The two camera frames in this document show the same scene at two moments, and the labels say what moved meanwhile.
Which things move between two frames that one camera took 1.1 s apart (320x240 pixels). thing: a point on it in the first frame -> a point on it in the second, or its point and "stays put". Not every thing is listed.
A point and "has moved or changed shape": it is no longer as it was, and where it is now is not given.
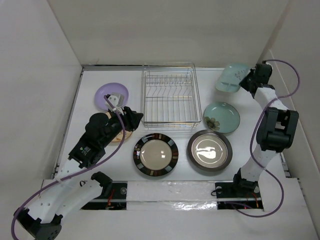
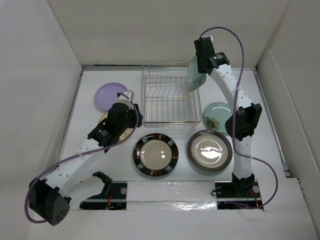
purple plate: [107, 89] stays put
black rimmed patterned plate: [155, 154] stays put
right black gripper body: [248, 79] -> [199, 67]
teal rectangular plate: [230, 77] has moved or changed shape
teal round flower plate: [222, 117] stays put
